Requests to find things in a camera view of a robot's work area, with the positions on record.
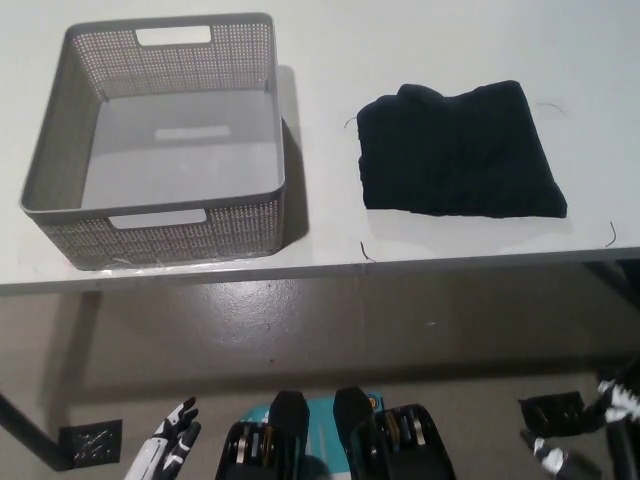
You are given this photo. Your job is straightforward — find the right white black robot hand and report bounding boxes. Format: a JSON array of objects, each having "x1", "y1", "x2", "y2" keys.
[{"x1": 530, "y1": 372, "x2": 640, "y2": 476}]

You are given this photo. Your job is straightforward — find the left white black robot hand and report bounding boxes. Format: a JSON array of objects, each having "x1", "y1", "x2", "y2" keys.
[{"x1": 124, "y1": 397, "x2": 202, "y2": 480}]

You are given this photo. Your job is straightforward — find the black t-shirt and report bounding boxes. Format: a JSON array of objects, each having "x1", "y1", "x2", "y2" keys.
[{"x1": 356, "y1": 79, "x2": 569, "y2": 220}]

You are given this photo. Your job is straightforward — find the black table leg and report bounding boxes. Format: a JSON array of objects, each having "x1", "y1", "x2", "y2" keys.
[
  {"x1": 579, "y1": 259, "x2": 640, "y2": 306},
  {"x1": 0, "y1": 389, "x2": 71, "y2": 472}
]

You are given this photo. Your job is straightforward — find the grey perforated plastic basket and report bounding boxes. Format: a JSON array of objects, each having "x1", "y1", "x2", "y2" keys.
[{"x1": 18, "y1": 12, "x2": 288, "y2": 272}]

